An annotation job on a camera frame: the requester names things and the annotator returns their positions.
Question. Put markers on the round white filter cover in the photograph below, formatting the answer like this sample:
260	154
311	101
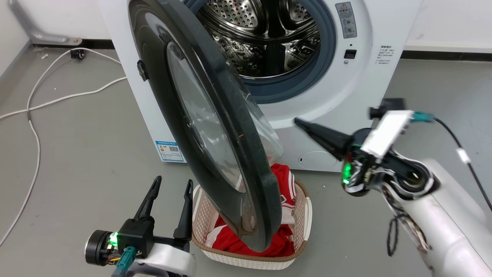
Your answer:
317	160

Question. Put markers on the dark grey round washer door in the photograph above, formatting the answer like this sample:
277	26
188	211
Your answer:
230	127

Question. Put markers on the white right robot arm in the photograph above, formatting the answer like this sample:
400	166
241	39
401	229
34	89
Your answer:
446	215

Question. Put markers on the blue and white energy label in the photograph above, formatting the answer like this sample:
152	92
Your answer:
170	151

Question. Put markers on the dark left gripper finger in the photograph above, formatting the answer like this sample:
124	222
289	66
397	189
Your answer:
150	202
185	215

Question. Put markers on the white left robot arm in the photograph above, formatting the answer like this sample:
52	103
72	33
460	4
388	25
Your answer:
165	261

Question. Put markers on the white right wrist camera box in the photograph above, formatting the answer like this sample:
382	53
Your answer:
386	132

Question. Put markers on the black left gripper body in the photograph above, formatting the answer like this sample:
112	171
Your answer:
136	234

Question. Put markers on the stainless steel washer drum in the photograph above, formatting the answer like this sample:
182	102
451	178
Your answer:
265	38

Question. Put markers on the white front-load washing machine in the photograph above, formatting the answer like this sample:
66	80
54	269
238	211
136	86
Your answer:
330	100

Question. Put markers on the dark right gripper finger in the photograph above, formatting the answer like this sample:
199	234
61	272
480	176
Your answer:
326	132
332	148

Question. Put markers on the small printed text sticker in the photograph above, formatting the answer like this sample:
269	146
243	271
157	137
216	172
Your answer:
384	54

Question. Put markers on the black door lock slot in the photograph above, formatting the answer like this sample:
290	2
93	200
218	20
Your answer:
350	54

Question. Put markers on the grey warning sticker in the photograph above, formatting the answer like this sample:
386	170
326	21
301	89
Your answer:
346	20

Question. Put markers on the cream woven laundry basket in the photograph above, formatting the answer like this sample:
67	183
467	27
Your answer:
301	227

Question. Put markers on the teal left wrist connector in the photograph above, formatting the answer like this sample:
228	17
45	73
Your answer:
125	261

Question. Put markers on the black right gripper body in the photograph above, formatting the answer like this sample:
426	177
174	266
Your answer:
363	169

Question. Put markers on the black door latch hook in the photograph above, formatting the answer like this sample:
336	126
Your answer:
142	70

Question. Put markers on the blue-grey rubber door gasket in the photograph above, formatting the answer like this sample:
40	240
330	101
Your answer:
307	77

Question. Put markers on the red and white garment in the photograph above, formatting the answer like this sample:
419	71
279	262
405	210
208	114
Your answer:
286	184

